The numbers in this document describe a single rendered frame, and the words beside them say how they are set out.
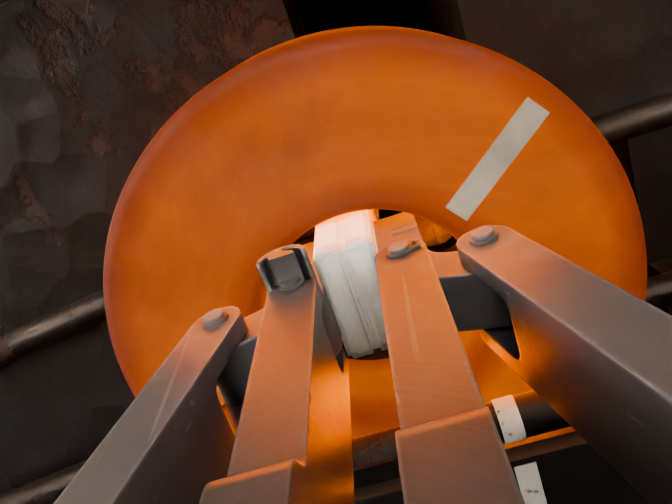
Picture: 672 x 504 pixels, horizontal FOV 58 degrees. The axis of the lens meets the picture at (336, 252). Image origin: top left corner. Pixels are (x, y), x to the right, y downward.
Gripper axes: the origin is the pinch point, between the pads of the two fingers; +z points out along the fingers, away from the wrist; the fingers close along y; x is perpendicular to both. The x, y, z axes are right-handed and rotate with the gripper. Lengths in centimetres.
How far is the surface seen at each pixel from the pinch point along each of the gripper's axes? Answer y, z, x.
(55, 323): -13.3, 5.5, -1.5
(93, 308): -11.5, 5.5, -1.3
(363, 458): -1.5, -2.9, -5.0
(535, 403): 3.6, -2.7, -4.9
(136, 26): -5.6, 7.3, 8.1
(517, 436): 2.8, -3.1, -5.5
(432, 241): 2.6, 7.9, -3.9
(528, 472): 2.8, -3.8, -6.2
